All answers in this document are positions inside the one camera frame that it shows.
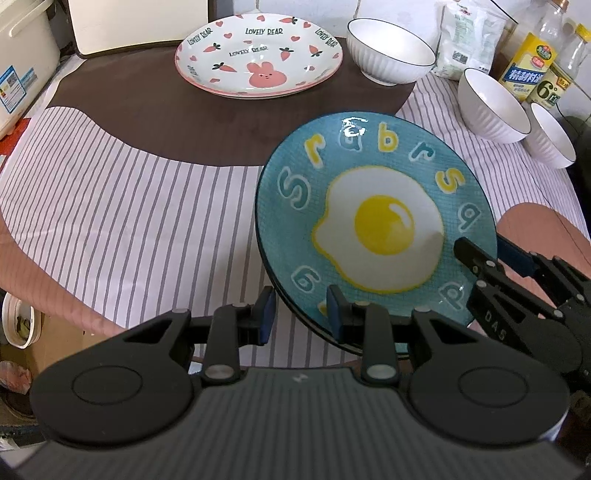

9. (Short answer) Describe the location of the pink rabbit print plate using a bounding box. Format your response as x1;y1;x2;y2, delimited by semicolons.
174;13;345;95
182;69;334;99

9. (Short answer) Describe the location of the cardboard box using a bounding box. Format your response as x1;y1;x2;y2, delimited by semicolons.
0;314;116;418

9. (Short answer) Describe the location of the white plastic storage box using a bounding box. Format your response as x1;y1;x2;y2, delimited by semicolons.
0;0;62;140

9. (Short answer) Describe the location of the clear vinegar bottle yellow cap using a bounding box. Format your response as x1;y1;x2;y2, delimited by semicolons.
526;21;591;112

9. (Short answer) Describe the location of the white plastic packet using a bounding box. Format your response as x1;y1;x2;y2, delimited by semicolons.
431;0;509;80

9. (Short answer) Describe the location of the white ribbed bowl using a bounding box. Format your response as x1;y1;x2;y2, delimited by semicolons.
346;18;437;86
522;102;578;169
458;68;533;145

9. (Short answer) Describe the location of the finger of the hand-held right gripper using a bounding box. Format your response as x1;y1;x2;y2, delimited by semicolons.
497;235;591;320
454;237;546;346

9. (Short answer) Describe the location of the yellow label glass bottle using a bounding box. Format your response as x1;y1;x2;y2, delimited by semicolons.
499;0;573;103

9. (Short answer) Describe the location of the white plastic cup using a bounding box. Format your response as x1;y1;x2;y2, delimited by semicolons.
2;294;37;348

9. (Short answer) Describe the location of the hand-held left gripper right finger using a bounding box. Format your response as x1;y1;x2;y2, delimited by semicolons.
325;285;463;385

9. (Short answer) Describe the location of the striped brown table cloth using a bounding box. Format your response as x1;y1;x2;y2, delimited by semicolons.
0;34;591;370

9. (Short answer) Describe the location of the white cutting board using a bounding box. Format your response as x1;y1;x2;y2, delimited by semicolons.
67;0;211;59

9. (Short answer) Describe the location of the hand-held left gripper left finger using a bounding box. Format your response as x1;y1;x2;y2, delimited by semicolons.
123;285;278;385

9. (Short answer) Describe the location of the blue fried egg plate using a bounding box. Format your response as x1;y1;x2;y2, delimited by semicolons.
255;111;499;357
255;203;370;358

